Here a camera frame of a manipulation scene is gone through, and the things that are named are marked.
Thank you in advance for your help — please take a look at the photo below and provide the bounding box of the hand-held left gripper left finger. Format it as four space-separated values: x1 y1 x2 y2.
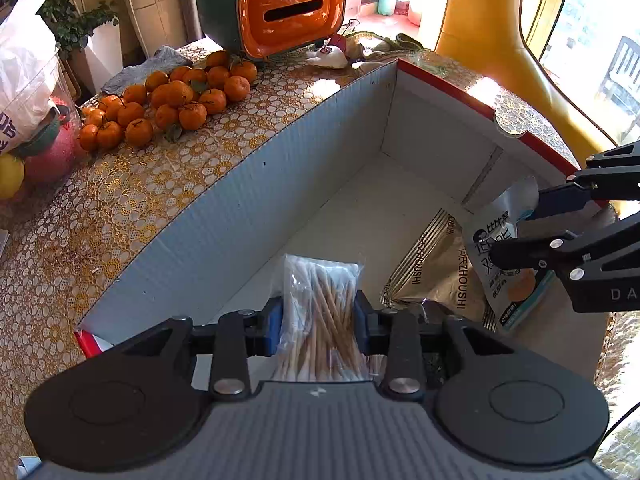
112 297 286 403

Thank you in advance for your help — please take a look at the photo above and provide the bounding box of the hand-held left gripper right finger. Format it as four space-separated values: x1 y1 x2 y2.
352 290 526 403

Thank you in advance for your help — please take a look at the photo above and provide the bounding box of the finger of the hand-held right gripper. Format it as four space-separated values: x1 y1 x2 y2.
490 215 640 281
522 142 640 222

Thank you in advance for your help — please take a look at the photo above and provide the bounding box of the cotton swabs packet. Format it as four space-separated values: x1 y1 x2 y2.
272 254 386 383

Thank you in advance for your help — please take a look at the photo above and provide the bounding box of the white snack packet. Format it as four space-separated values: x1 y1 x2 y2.
461 176 556 333

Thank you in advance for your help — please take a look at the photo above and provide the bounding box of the red cardboard box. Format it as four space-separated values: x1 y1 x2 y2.
74 58 623 386

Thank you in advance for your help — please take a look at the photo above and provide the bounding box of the floral lace covered desktop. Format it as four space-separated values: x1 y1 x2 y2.
0 40 640 480

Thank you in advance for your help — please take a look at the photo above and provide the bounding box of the beige snack packet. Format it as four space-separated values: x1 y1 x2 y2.
381 208 488 333

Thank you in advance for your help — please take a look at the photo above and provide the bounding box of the green knit cloth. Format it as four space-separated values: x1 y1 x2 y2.
345 32 426 61

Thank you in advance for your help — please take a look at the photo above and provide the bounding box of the pile of tangerines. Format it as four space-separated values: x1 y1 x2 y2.
79 51 258 152

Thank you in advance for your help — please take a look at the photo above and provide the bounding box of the white plush toy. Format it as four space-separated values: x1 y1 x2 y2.
306 35 351 68

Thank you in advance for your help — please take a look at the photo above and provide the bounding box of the clear fruit container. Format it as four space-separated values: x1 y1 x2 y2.
0 45 93 201

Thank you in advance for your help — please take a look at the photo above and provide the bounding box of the grey cloth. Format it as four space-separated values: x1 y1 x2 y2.
101 46 193 96

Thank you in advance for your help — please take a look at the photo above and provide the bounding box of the yellow pear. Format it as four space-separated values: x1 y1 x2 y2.
0 154 25 200

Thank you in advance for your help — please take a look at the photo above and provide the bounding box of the orange and green tissue box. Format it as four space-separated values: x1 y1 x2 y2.
195 0 348 62

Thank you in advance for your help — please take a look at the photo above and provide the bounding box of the white printed plastic bag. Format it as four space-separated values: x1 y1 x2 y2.
0 0 61 156

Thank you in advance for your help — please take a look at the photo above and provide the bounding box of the potted green plant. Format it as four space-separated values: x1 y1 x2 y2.
0 0 123 96

